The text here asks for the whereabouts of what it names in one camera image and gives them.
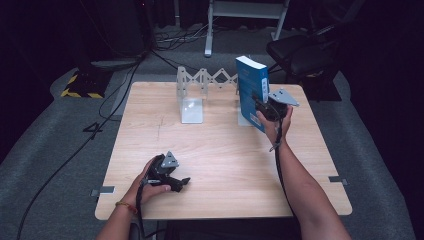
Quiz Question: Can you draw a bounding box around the white metal stand frame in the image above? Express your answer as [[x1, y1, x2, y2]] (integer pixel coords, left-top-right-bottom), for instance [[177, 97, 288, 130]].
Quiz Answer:
[[203, 0, 291, 59]]

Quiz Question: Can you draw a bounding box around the person's right hand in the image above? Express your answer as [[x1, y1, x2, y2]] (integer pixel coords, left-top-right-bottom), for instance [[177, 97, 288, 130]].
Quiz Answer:
[[255, 106, 295, 146]]

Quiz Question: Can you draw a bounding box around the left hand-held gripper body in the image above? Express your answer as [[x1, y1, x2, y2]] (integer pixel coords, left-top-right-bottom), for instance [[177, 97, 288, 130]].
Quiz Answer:
[[146, 150, 180, 186]]

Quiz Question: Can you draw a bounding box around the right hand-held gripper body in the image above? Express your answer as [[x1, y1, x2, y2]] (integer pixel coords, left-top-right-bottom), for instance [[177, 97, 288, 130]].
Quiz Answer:
[[261, 88, 300, 122]]

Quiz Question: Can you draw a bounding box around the person's left hand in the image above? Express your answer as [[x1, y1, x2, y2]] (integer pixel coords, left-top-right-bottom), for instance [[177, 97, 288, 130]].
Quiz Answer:
[[121, 158, 173, 208]]

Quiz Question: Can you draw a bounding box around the blue book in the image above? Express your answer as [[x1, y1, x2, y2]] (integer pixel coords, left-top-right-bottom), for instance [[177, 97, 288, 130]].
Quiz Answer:
[[234, 55, 271, 134]]

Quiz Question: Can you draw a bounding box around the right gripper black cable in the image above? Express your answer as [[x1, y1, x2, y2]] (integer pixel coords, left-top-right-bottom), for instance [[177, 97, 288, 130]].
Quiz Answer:
[[268, 118, 295, 215]]

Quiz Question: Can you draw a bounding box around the bundle of floor cables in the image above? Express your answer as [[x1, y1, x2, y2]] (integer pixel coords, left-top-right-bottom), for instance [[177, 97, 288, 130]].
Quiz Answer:
[[152, 22, 215, 54]]

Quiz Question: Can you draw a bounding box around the grey tape strip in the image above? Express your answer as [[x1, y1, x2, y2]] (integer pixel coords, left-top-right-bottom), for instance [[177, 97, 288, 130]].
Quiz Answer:
[[327, 175, 350, 187], [90, 185, 116, 198]]

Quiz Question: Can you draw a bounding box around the long black floor cable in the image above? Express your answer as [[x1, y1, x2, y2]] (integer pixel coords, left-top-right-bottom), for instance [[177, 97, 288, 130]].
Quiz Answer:
[[15, 54, 146, 240]]

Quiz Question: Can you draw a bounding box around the white expandable book stand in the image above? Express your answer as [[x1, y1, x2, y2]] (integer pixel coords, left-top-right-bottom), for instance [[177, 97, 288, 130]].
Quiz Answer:
[[175, 65, 254, 128]]

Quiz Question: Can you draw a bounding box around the yellow black striped base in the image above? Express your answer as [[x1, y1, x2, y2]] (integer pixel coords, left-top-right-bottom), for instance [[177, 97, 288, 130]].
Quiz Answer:
[[60, 67, 113, 100]]

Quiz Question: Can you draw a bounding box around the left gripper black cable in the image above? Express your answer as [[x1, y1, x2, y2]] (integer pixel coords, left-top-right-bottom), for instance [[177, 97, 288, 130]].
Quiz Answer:
[[134, 179, 148, 240]]

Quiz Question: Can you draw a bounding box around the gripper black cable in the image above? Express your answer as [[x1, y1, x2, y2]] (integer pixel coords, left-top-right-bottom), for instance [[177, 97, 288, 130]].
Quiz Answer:
[[134, 179, 148, 240], [268, 118, 295, 215]]

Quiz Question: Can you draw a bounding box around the orange bead bracelet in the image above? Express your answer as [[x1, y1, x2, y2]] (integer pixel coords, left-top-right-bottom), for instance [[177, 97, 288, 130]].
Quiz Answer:
[[114, 200, 139, 215]]

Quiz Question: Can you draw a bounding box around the black chair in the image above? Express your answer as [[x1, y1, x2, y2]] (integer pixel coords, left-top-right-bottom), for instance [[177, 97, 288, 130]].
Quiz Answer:
[[265, 22, 345, 85]]

